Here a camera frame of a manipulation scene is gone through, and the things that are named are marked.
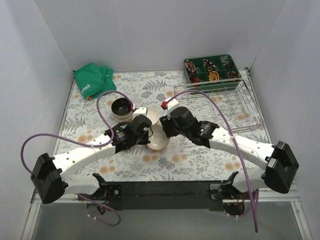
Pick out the dark patterned scrunchie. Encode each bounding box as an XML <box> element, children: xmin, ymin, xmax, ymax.
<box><xmin>227</xmin><ymin>70</ymin><xmax>242</xmax><ymax>79</ymax></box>

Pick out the metal wire dish rack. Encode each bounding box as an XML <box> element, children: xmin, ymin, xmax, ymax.
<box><xmin>173</xmin><ymin>78</ymin><xmax>264</xmax><ymax>133</ymax></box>

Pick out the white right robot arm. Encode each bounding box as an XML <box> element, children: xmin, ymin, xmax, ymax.
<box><xmin>159</xmin><ymin>106</ymin><xmax>299</xmax><ymax>199</ymax></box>

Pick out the yellow black hair tie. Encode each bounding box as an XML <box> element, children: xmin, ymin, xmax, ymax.
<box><xmin>208</xmin><ymin>70</ymin><xmax>221</xmax><ymax>83</ymax></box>

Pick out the green folded cloth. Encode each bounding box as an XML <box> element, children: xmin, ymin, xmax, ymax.
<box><xmin>73</xmin><ymin>63</ymin><xmax>116</xmax><ymax>100</ymax></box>

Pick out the black white scrunchie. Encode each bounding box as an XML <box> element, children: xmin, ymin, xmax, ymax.
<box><xmin>202</xmin><ymin>58</ymin><xmax>216</xmax><ymax>72</ymax></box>

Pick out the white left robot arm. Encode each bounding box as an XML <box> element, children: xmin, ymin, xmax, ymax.
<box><xmin>30</xmin><ymin>114</ymin><xmax>152</xmax><ymax>204</ymax></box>

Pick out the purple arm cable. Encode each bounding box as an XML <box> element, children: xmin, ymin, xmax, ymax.
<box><xmin>161</xmin><ymin>89</ymin><xmax>260</xmax><ymax>233</ymax></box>
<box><xmin>20</xmin><ymin>90</ymin><xmax>122</xmax><ymax>227</ymax></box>

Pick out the black glossy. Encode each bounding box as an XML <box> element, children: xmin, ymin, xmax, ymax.
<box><xmin>111</xmin><ymin>97</ymin><xmax>132</xmax><ymax>117</ymax></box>

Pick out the white bowl blue leaf pattern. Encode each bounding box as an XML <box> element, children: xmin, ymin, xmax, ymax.
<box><xmin>147</xmin><ymin>125</ymin><xmax>170</xmax><ymax>151</ymax></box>

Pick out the floral patterned table mat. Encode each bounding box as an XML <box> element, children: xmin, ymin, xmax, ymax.
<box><xmin>60</xmin><ymin>71</ymin><xmax>270</xmax><ymax>181</ymax></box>

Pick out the green compartment organizer tray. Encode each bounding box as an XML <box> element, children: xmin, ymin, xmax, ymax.
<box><xmin>183</xmin><ymin>54</ymin><xmax>242</xmax><ymax>93</ymax></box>

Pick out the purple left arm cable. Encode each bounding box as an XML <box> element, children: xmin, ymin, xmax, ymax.
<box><xmin>20</xmin><ymin>90</ymin><xmax>122</xmax><ymax>227</ymax></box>

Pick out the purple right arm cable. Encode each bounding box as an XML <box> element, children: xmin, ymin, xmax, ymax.
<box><xmin>161</xmin><ymin>89</ymin><xmax>260</xmax><ymax>233</ymax></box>

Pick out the beige floral bowl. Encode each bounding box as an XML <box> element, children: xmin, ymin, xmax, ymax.
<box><xmin>112</xmin><ymin>111</ymin><xmax>133</xmax><ymax>123</ymax></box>

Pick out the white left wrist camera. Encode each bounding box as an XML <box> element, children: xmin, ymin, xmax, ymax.
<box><xmin>131</xmin><ymin>105</ymin><xmax>148</xmax><ymax>119</ymax></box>

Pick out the grey white gradient bowl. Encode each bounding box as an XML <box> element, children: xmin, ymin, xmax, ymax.
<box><xmin>146</xmin><ymin>106</ymin><xmax>160</xmax><ymax>126</ymax></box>

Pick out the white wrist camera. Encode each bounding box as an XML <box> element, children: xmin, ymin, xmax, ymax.
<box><xmin>160</xmin><ymin>97</ymin><xmax>180</xmax><ymax>119</ymax></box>
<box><xmin>131</xmin><ymin>105</ymin><xmax>148</xmax><ymax>119</ymax></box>

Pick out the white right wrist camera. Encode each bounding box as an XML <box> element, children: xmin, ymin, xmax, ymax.
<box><xmin>160</xmin><ymin>97</ymin><xmax>180</xmax><ymax>119</ymax></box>

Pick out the pink black scrunchie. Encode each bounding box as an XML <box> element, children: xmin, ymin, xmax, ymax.
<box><xmin>184</xmin><ymin>60</ymin><xmax>196</xmax><ymax>74</ymax></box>

